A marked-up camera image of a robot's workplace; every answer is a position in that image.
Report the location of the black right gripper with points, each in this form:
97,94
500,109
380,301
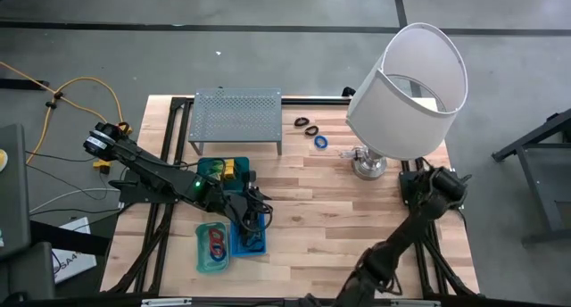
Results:
352,293

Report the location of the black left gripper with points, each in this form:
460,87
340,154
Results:
243,209

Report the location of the dark teal plastic bin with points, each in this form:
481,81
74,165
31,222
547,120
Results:
238,173

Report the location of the large black rubber band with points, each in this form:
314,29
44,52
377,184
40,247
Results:
256,244

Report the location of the blue slotted plastic basket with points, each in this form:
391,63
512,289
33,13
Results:
235,246

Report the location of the yellow green crayon box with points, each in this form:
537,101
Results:
228,168

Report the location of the mint green plastic bin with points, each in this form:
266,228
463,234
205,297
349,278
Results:
203,253

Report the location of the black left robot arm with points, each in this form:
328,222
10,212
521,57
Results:
156,173

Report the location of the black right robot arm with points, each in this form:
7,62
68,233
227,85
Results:
424,218

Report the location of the black side desk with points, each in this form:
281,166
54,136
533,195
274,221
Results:
544,177

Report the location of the grey perforated metal shelf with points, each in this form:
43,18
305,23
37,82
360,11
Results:
236,115

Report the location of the silver metal lamp base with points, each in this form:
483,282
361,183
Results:
369,166

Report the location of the white fabric lamp shade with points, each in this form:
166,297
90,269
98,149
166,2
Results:
397,119

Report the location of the white printed box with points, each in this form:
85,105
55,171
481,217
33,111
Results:
73,267

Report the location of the dark grey cabinet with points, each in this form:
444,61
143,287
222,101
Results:
13,200

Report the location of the yellow round object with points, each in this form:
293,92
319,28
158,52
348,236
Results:
2,160

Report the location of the black floor bar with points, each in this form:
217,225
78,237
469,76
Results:
22,84

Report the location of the silver aluminium bracket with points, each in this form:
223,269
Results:
165,302
415,303

